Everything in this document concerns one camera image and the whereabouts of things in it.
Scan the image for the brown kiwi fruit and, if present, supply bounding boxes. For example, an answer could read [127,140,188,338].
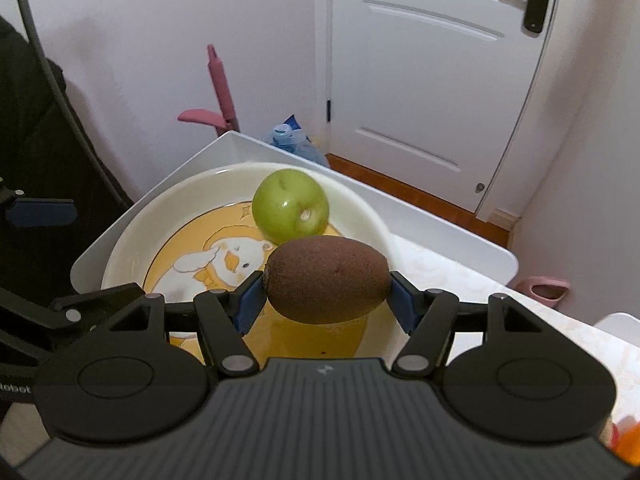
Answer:
[262,235,392,324]

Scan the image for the small orange tangerine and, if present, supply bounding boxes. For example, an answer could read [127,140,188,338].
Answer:
[613,422,640,467]

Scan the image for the white duck pattern bowl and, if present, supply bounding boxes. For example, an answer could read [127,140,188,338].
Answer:
[102,162,404,363]

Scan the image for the pink slipper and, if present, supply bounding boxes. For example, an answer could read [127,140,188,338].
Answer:
[515,276,570,309]

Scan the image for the green apple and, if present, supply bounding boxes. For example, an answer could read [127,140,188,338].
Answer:
[252,169,330,245]

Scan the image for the pink dustpan broom set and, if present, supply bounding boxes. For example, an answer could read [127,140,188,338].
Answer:
[177,44,240,136]

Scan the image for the plastic bag of bottles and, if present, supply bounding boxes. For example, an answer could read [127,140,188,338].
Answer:
[262,115,330,168]

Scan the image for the white door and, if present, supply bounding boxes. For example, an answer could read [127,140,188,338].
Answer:
[331,0,553,211]

